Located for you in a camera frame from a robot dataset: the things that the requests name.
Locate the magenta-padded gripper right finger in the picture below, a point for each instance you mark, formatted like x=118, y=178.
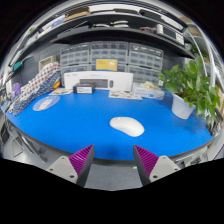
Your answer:
x=163, y=166

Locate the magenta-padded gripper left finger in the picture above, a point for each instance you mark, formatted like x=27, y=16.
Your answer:
x=63, y=166

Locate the white computer mouse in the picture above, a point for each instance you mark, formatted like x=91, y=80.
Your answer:
x=127, y=126

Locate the round blue printed mouse pad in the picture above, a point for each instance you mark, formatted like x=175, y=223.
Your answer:
x=46, y=103

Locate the food picture sticker sheet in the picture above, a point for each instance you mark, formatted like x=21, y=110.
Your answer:
x=61, y=91

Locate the white and blue tissue box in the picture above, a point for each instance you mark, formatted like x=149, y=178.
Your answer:
x=146, y=92

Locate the small black box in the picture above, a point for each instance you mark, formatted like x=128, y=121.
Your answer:
x=83, y=88

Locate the green plant in white pot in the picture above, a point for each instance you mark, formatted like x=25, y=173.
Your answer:
x=191, y=86

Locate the red blue checked cloth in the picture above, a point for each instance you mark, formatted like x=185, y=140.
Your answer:
x=41, y=80

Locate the long white keyboard box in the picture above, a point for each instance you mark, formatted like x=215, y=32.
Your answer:
x=96, y=77

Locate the beige woven basket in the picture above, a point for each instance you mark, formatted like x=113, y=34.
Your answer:
x=47, y=63

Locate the yellow and blue card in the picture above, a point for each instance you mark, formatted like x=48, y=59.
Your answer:
x=106, y=65

